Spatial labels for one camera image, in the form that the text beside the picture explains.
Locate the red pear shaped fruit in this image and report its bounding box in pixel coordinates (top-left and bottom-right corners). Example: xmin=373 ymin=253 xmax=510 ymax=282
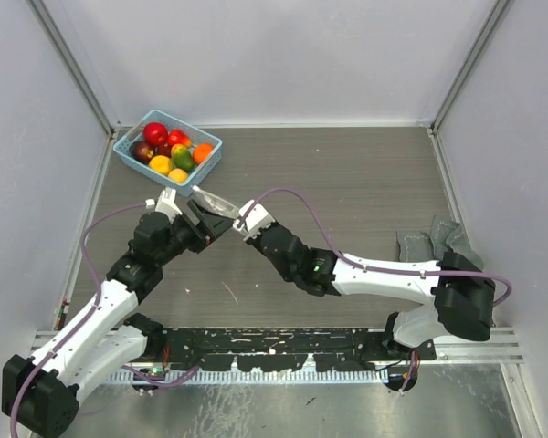
xmin=167 ymin=129 xmax=193 ymax=148

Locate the yellow lemon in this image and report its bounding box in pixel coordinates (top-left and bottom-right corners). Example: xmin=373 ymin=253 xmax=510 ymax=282
xmin=149 ymin=155 xmax=174 ymax=176

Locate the light blue plastic basket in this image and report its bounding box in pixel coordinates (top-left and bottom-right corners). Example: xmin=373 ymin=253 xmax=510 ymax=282
xmin=113 ymin=109 xmax=222 ymax=196

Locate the orange tangerine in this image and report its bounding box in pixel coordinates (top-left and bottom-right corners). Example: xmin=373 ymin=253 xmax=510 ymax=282
xmin=192 ymin=143 xmax=214 ymax=165

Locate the yellow orange fruit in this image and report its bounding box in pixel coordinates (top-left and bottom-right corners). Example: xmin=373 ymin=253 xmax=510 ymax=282
xmin=167 ymin=168 xmax=189 ymax=183

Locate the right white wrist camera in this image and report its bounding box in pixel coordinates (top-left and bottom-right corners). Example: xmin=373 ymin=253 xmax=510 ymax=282
xmin=232 ymin=200 xmax=275 ymax=241

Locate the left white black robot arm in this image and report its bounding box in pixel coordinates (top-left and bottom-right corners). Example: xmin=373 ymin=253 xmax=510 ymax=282
xmin=2 ymin=193 xmax=239 ymax=437

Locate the green orange mango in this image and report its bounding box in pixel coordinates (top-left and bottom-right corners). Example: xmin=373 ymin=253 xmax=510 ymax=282
xmin=171 ymin=144 xmax=195 ymax=172

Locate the red apple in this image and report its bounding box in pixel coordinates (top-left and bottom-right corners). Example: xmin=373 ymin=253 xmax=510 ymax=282
xmin=142 ymin=122 xmax=168 ymax=147

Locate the light blue cable duct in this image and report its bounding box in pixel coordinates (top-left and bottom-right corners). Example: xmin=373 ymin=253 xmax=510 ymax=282
xmin=109 ymin=363 xmax=389 ymax=385

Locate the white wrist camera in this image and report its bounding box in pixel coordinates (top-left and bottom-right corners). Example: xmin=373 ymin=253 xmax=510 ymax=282
xmin=145 ymin=187 xmax=183 ymax=223
xmin=232 ymin=200 xmax=275 ymax=241

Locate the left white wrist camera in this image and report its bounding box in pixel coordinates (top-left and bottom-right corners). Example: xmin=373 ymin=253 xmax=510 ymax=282
xmin=145 ymin=187 xmax=183 ymax=223

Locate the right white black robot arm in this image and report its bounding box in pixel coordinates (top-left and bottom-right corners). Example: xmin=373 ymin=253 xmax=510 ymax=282
xmin=245 ymin=223 xmax=495 ymax=360

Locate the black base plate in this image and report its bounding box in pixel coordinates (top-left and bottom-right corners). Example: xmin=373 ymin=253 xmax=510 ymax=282
xmin=145 ymin=328 xmax=412 ymax=372

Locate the dark red plum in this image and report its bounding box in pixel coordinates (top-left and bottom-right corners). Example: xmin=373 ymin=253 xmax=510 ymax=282
xmin=130 ymin=141 xmax=156 ymax=165

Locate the small dark red fruit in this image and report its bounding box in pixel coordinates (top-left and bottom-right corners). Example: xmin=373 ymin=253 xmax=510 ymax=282
xmin=156 ymin=142 xmax=172 ymax=158

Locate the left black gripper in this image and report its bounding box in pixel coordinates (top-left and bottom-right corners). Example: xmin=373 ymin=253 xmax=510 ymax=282
xmin=155 ymin=200 xmax=235 ymax=266

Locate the clear zip top bag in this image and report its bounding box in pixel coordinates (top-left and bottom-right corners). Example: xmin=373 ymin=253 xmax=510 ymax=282
xmin=192 ymin=185 xmax=239 ymax=220

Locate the grey cloth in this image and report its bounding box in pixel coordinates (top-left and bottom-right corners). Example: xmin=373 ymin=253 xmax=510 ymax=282
xmin=396 ymin=215 xmax=484 ymax=269

